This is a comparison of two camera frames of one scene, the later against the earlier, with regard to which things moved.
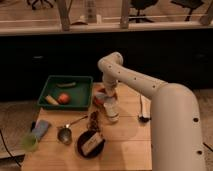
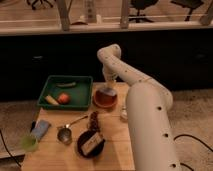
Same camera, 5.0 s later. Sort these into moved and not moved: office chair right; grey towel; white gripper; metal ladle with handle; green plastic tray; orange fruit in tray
Moved: white gripper; grey towel
Not moved: metal ladle with handle; office chair right; orange fruit in tray; green plastic tray
